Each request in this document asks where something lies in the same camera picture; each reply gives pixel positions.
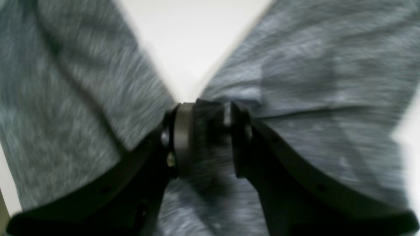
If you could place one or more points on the grey long-sleeve T-shirt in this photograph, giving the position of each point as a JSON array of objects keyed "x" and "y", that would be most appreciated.
[{"x": 332, "y": 78}]

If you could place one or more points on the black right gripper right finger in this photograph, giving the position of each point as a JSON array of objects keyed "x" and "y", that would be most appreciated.
[{"x": 297, "y": 198}]

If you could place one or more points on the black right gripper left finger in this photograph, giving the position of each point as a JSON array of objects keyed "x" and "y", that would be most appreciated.
[{"x": 124, "y": 201}]

